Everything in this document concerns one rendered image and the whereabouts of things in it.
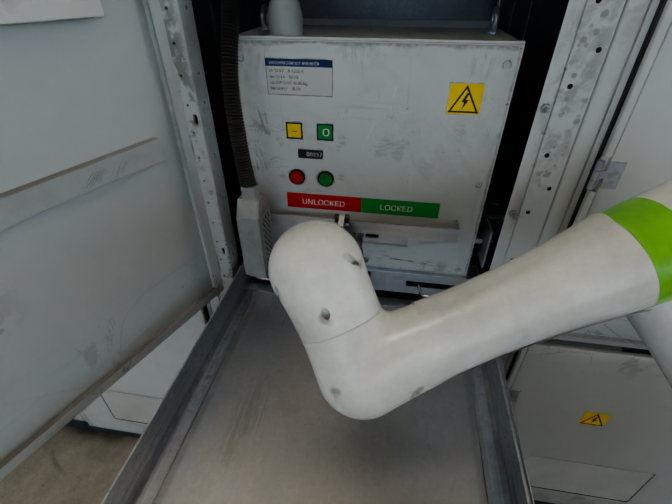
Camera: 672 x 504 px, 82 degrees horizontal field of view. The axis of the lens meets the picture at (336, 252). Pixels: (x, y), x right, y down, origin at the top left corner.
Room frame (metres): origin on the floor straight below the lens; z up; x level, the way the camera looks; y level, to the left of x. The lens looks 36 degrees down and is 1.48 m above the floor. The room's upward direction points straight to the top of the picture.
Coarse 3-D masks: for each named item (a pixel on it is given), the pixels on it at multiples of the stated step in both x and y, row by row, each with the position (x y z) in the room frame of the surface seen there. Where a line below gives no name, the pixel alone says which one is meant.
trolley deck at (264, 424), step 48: (240, 336) 0.57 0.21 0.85; (288, 336) 0.57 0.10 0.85; (240, 384) 0.45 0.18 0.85; (288, 384) 0.45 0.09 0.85; (192, 432) 0.35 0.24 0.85; (240, 432) 0.35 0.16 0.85; (288, 432) 0.35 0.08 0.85; (336, 432) 0.35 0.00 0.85; (384, 432) 0.35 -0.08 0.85; (432, 432) 0.35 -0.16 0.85; (192, 480) 0.28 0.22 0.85; (240, 480) 0.28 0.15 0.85; (288, 480) 0.28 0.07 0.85; (336, 480) 0.28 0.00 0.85; (384, 480) 0.28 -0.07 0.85; (432, 480) 0.28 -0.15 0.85; (480, 480) 0.28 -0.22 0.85; (528, 480) 0.27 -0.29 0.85
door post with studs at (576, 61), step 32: (576, 0) 0.63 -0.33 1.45; (608, 0) 0.62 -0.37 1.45; (576, 32) 0.63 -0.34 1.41; (608, 32) 0.62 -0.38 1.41; (576, 64) 0.62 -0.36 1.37; (544, 96) 0.63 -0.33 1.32; (576, 96) 0.62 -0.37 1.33; (544, 128) 0.63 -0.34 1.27; (576, 128) 0.62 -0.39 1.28; (544, 160) 0.62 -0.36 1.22; (512, 192) 0.63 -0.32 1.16; (544, 192) 0.62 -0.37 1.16; (512, 224) 0.63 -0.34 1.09; (512, 256) 0.62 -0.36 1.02
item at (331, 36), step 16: (256, 32) 0.83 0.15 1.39; (304, 32) 0.83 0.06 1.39; (320, 32) 0.83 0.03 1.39; (336, 32) 0.83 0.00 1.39; (352, 32) 0.83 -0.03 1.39; (368, 32) 0.83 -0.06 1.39; (384, 32) 0.83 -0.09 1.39; (400, 32) 0.83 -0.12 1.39; (416, 32) 0.83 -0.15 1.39; (432, 32) 0.83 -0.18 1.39; (448, 32) 0.83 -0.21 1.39; (464, 32) 0.83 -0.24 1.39; (480, 32) 0.83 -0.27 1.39
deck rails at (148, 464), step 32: (224, 320) 0.60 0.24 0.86; (192, 352) 0.47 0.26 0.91; (224, 352) 0.52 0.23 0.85; (192, 384) 0.44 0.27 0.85; (480, 384) 0.44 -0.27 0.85; (160, 416) 0.35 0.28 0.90; (192, 416) 0.38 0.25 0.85; (480, 416) 0.38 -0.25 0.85; (160, 448) 0.32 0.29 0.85; (480, 448) 0.32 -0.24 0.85; (512, 448) 0.30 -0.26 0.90; (128, 480) 0.26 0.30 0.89; (160, 480) 0.27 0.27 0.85; (512, 480) 0.26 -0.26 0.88
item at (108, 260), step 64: (0, 0) 0.53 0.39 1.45; (64, 0) 0.59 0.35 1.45; (128, 0) 0.71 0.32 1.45; (0, 64) 0.53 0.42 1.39; (64, 64) 0.59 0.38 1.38; (128, 64) 0.68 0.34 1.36; (0, 128) 0.50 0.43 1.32; (64, 128) 0.56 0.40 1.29; (128, 128) 0.65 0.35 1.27; (0, 192) 0.47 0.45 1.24; (64, 192) 0.52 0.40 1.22; (128, 192) 0.62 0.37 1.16; (0, 256) 0.43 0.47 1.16; (64, 256) 0.50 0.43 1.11; (128, 256) 0.58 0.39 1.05; (192, 256) 0.70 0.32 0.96; (0, 320) 0.40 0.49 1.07; (64, 320) 0.46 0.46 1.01; (128, 320) 0.54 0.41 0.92; (0, 384) 0.36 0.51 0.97; (64, 384) 0.41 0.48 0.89; (0, 448) 0.31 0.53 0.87
